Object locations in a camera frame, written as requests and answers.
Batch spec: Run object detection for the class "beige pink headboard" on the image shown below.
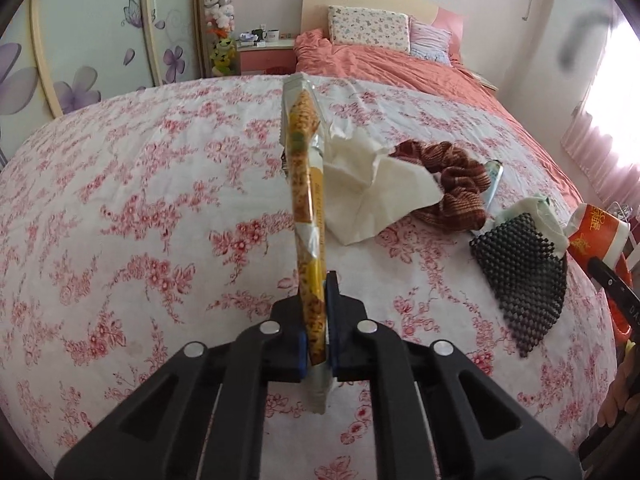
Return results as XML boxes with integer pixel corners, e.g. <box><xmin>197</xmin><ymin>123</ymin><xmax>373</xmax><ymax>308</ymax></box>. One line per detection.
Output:
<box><xmin>300</xmin><ymin>0</ymin><xmax>463</xmax><ymax>62</ymax></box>

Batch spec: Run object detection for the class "floral white pillow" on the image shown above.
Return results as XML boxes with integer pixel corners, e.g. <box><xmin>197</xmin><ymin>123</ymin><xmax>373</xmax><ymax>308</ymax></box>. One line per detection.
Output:
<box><xmin>328</xmin><ymin>6</ymin><xmax>410</xmax><ymax>53</ymax></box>

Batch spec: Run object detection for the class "red white packaging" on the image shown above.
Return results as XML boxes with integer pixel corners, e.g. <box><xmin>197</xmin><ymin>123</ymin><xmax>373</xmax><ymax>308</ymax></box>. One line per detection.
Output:
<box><xmin>566</xmin><ymin>202</ymin><xmax>633</xmax><ymax>336</ymax></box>

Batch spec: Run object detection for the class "brown knitted scrunchie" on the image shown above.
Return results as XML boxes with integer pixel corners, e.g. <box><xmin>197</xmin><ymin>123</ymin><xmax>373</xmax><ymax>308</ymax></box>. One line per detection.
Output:
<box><xmin>390</xmin><ymin>140</ymin><xmax>491</xmax><ymax>232</ymax></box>

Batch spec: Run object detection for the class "small light blue tube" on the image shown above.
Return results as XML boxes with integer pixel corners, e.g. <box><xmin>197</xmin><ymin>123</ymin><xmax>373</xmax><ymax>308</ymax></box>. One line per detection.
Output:
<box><xmin>482</xmin><ymin>159</ymin><xmax>503</xmax><ymax>211</ymax></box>

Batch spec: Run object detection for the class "pink white nightstand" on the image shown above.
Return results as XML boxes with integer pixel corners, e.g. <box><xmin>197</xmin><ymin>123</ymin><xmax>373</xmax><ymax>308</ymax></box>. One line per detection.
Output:
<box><xmin>238</xmin><ymin>39</ymin><xmax>297</xmax><ymax>75</ymax></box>

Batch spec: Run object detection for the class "white mug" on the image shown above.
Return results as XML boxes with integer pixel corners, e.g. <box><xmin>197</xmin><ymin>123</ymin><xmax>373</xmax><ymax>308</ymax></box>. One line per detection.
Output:
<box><xmin>266</xmin><ymin>29</ymin><xmax>280</xmax><ymax>42</ymax></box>

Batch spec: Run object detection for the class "black mesh mat piece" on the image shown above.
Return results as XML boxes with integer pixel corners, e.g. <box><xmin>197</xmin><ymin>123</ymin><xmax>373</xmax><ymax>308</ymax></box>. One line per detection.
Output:
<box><xmin>470</xmin><ymin>212</ymin><xmax>567</xmax><ymax>358</ymax></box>

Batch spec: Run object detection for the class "striped pink pillow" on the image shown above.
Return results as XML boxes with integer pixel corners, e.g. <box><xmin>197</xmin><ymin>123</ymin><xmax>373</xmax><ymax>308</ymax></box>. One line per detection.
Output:
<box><xmin>409</xmin><ymin>18</ymin><xmax>451</xmax><ymax>66</ymax></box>

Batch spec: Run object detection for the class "floral glass wardrobe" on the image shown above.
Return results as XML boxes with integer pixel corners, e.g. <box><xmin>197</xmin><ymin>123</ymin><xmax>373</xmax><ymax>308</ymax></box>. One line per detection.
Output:
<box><xmin>1</xmin><ymin>0</ymin><xmax>203</xmax><ymax>162</ymax></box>

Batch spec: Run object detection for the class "coral pink duvet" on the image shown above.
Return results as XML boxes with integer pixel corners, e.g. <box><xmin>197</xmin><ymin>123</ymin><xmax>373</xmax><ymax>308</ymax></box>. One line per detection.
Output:
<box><xmin>293</xmin><ymin>29</ymin><xmax>582</xmax><ymax>207</ymax></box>

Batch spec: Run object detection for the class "floral pink white cloth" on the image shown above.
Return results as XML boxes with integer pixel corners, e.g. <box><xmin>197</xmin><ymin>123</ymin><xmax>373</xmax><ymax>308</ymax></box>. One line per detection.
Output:
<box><xmin>1</xmin><ymin>76</ymin><xmax>617</xmax><ymax>471</ymax></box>

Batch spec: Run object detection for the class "plush toy display column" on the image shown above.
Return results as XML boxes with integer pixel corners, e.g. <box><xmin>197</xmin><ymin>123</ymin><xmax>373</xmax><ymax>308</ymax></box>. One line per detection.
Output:
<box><xmin>202</xmin><ymin>0</ymin><xmax>236</xmax><ymax>77</ymax></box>

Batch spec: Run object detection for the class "yellow snack wrapper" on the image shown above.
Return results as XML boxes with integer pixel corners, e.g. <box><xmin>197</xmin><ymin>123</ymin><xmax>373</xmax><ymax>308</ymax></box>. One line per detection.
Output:
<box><xmin>281</xmin><ymin>74</ymin><xmax>333</xmax><ymax>415</ymax></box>

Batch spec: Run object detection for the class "white crumpled tissue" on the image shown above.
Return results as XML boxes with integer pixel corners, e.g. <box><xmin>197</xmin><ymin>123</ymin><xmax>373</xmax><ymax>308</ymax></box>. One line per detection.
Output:
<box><xmin>323</xmin><ymin>125</ymin><xmax>444</xmax><ymax>245</ymax></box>

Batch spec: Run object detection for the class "white green wrapper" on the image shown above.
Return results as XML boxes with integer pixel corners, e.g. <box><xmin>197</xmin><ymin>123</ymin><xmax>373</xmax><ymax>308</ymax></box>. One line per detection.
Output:
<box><xmin>494</xmin><ymin>195</ymin><xmax>570</xmax><ymax>258</ymax></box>

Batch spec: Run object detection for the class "pink curtain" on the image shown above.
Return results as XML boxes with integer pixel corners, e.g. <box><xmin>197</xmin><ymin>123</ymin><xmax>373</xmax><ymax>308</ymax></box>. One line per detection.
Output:
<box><xmin>561</xmin><ymin>106</ymin><xmax>639</xmax><ymax>217</ymax></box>

